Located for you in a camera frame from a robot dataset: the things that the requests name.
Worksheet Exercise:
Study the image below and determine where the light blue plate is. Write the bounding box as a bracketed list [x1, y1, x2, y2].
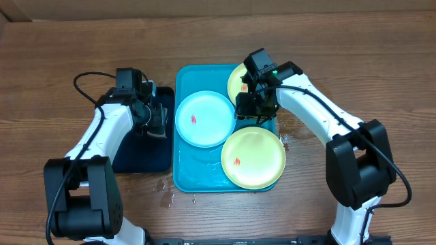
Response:
[175, 91, 236, 148]

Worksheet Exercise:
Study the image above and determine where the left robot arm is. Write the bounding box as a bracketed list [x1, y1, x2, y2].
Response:
[44, 80, 166, 244]

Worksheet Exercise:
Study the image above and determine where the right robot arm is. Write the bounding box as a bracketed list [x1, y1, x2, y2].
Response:
[228, 61, 396, 244]

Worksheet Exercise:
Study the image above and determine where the black water tray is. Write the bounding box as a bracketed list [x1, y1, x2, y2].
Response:
[112, 87, 175, 174]

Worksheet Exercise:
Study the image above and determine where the teal plastic tray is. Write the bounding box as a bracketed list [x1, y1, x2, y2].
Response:
[173, 64, 277, 193]

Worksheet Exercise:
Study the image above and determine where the far yellow-green plate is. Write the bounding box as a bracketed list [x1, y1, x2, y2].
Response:
[226, 63, 279, 110]

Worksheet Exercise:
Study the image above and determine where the yellow-green plate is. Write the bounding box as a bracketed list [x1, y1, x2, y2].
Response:
[221, 127, 286, 190]
[226, 63, 279, 110]

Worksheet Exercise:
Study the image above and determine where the near yellow-green plate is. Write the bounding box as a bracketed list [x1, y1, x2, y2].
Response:
[221, 127, 286, 190]

